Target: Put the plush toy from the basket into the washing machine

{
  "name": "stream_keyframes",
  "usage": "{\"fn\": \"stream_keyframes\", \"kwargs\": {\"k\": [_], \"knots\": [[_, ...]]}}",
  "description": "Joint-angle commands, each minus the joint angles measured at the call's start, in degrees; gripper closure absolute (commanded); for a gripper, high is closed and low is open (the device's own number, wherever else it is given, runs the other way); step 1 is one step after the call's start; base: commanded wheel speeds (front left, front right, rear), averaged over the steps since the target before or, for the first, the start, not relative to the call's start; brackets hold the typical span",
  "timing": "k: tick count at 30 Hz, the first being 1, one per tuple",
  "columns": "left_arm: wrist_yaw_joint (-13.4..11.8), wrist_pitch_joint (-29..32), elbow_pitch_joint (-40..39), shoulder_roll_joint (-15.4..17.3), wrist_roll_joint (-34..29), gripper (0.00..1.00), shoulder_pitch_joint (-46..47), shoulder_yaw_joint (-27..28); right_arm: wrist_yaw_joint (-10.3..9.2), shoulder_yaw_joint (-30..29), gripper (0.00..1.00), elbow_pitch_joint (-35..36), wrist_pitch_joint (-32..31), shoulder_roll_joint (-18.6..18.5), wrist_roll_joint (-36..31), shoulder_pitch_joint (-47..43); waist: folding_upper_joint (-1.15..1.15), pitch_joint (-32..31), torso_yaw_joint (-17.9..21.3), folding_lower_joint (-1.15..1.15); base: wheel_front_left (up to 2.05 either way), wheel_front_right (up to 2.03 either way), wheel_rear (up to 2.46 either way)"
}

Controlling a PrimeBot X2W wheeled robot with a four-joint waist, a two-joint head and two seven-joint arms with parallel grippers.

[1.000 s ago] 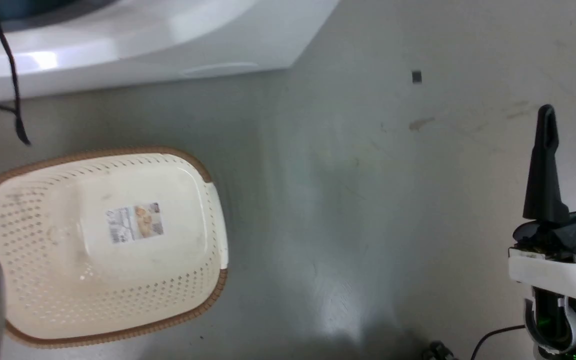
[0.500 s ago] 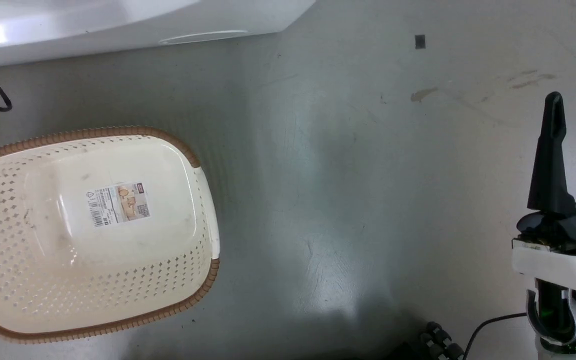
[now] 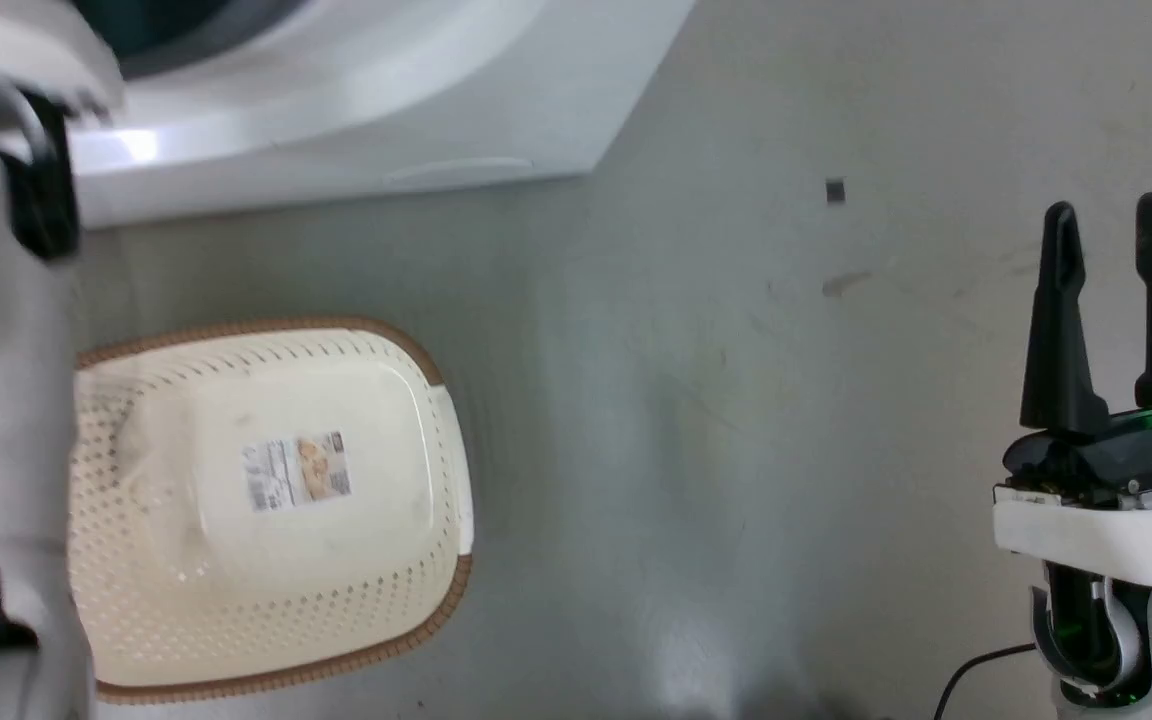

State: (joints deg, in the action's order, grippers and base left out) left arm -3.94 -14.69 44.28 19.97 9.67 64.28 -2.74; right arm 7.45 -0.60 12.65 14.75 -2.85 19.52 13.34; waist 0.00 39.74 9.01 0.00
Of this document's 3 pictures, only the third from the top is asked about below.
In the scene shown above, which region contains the printed label sticker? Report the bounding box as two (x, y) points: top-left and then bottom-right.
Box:
(242, 430), (353, 515)

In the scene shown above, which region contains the cream perforated laundry basket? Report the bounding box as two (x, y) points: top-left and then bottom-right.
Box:
(68, 318), (475, 703)

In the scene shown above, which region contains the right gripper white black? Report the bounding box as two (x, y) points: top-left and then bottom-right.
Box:
(993, 192), (1152, 591)

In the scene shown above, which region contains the white washing machine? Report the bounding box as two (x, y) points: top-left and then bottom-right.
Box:
(66, 0), (699, 231)

